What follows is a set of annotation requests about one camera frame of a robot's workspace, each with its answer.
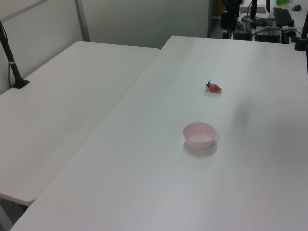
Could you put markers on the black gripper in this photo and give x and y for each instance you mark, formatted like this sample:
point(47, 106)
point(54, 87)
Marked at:
point(231, 3)

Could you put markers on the red strawberry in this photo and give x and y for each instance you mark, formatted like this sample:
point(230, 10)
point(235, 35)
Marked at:
point(214, 87)

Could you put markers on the pink plastic bowl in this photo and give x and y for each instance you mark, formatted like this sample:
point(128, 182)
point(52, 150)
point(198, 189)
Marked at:
point(199, 137)

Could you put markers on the black monitor stand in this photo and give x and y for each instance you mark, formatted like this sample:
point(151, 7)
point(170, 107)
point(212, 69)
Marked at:
point(252, 18)

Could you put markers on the brown board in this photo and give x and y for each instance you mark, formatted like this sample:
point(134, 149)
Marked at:
point(261, 10)

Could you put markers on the black electronics box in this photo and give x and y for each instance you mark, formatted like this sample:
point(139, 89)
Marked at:
point(267, 35)

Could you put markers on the black keyboard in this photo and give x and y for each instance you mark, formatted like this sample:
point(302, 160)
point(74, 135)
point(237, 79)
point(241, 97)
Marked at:
point(282, 15)

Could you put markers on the green object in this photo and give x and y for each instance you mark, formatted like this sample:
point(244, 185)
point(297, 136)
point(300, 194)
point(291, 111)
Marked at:
point(282, 2)

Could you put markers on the grey computer mouse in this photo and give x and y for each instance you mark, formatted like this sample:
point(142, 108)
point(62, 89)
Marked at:
point(296, 7)

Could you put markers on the black pole with table clamp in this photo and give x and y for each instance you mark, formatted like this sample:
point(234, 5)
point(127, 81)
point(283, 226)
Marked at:
point(303, 33)

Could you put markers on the grey metal partition post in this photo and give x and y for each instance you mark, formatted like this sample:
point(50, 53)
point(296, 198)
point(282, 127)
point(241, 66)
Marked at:
point(82, 20)

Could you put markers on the black clamped camera pole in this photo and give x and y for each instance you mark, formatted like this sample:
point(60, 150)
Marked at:
point(10, 57)

